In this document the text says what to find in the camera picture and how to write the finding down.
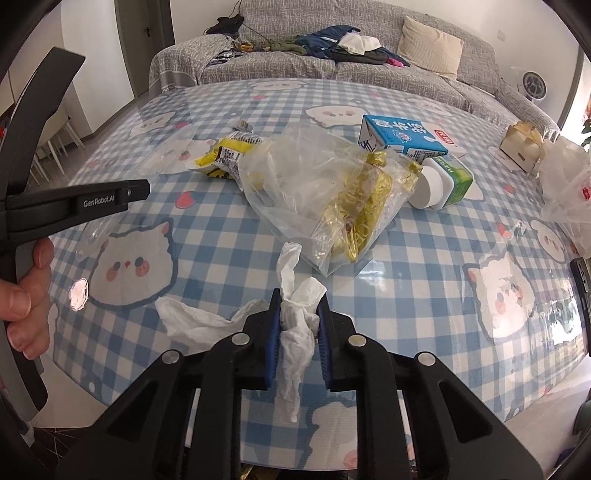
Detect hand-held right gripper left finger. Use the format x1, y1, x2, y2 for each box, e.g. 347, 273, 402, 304
55, 288, 282, 480

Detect cream pillow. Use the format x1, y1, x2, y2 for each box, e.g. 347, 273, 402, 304
397, 16, 465, 77

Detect clear plastic bag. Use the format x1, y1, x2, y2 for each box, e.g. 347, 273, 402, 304
240, 127, 423, 278

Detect blue checked bear tablecloth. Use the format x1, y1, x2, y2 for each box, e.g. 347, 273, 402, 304
48, 76, 585, 457

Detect green and white carton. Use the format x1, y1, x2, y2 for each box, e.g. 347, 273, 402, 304
406, 154, 474, 210

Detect yellow snack wrapper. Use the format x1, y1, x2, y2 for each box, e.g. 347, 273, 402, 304
194, 130, 269, 181

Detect grey covered sofa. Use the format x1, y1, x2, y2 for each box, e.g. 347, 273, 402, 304
148, 0, 561, 134

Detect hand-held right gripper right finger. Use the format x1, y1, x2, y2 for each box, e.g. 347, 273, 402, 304
316, 292, 546, 480

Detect olive green cloth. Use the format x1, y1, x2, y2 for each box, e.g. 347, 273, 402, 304
235, 39, 305, 55

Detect pile of clothes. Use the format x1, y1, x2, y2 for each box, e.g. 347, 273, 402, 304
295, 25, 409, 68

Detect dark grey door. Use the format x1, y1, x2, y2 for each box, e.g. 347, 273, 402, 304
139, 0, 174, 97

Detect person's left hand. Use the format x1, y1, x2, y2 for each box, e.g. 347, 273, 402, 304
0, 237, 55, 361

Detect gold foil wrappers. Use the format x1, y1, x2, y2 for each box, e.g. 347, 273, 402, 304
318, 152, 423, 261

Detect white standing fan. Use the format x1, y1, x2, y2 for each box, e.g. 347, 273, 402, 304
510, 69, 548, 100

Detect white tissue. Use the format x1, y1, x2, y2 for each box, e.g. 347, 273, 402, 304
154, 241, 328, 424

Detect black cloth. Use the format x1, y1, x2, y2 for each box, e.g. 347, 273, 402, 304
205, 14, 245, 35

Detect white plastic bag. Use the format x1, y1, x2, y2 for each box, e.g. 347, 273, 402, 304
538, 136, 591, 257

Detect tan paper box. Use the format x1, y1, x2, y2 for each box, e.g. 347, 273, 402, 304
499, 121, 559, 174

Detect beige dining chair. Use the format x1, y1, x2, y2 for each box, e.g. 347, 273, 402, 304
32, 111, 86, 181

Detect blue milk carton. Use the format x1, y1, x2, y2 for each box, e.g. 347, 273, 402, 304
359, 114, 448, 164

